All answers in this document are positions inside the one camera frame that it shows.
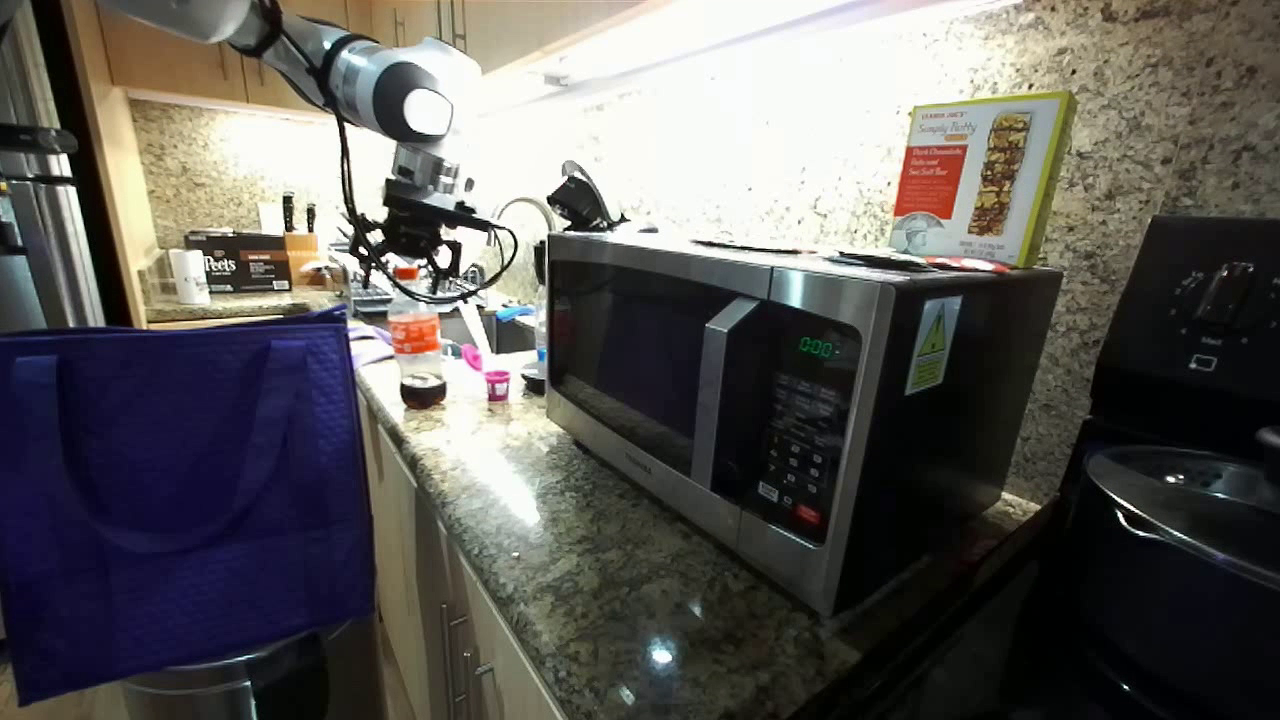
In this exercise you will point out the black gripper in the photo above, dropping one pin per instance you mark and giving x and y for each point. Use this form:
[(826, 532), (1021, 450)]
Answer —
[(423, 221)]

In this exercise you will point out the coca-cola bottle with red cap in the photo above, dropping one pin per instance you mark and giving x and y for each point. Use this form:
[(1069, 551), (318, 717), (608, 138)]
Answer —
[(418, 337)]

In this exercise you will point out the pink jar with lid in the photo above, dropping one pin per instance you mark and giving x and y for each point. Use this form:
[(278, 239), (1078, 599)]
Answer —
[(499, 384)]

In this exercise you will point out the stainless steel microwave oven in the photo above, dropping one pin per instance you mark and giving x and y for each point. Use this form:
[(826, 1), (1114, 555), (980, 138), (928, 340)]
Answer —
[(666, 362)]

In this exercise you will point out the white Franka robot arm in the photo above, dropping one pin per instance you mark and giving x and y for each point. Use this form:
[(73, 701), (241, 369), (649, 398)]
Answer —
[(372, 82)]

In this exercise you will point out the dark box on counter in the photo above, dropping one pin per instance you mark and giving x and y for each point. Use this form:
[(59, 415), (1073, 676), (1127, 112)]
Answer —
[(241, 266)]

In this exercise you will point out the blue tote bag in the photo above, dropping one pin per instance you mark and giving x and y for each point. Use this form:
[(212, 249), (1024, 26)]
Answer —
[(174, 494)]

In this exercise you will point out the dish rack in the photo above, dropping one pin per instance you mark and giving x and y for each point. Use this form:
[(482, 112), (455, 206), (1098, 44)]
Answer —
[(349, 287)]

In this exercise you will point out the curved metal faucet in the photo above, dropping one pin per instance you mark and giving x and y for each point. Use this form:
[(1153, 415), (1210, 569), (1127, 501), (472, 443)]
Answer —
[(534, 215)]

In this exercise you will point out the black coffee maker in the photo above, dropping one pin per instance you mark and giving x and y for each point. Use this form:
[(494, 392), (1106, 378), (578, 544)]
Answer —
[(582, 202)]

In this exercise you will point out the white cup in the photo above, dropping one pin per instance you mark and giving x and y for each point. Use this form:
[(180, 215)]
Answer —
[(190, 278)]

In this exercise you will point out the wooden lower cabinets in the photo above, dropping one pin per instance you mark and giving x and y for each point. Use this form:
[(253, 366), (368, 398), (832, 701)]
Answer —
[(401, 532)]

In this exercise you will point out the wooden cabinets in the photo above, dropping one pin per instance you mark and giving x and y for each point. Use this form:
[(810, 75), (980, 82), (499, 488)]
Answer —
[(401, 532), (174, 63)]

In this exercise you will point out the wooden upper cabinets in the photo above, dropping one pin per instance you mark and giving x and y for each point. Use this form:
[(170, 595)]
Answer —
[(174, 63)]

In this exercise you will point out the steel refrigerator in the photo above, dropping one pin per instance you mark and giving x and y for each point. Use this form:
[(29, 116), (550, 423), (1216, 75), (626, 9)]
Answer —
[(45, 202)]

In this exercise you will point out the stainless steel trash can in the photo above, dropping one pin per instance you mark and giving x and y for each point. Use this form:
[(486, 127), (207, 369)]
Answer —
[(226, 681)]

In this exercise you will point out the black stove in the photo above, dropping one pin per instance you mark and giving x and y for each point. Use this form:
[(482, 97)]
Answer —
[(1201, 306)]

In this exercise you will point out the black pot with lid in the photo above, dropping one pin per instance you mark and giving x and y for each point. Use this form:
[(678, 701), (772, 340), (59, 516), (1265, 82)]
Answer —
[(1187, 532)]

